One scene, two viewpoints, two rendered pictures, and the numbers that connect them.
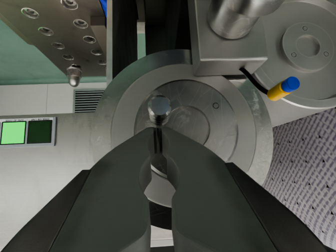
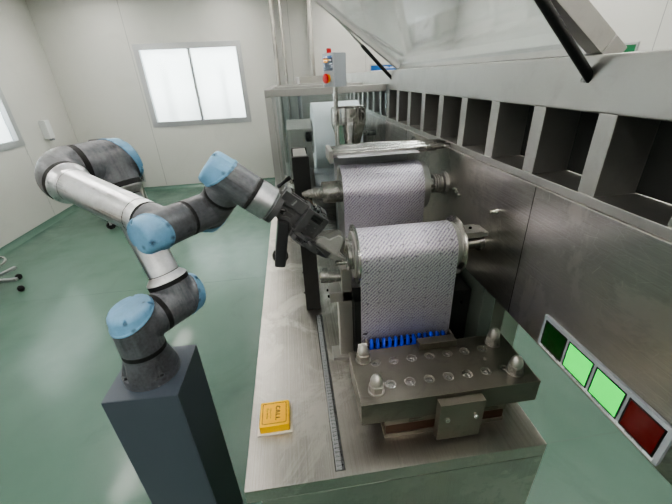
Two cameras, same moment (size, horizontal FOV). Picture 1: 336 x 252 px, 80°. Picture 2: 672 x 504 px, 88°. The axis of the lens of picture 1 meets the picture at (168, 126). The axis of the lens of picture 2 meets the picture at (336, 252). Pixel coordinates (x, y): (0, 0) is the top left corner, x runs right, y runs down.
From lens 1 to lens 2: 0.82 m
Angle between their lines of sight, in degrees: 77
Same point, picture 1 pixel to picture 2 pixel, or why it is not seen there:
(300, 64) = not seen: hidden behind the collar
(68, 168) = (543, 281)
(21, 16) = (435, 384)
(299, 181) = (386, 204)
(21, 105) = not seen: outside the picture
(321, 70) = not seen: hidden behind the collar
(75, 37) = (448, 360)
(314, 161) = (374, 214)
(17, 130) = (572, 362)
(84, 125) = (522, 312)
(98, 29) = (421, 341)
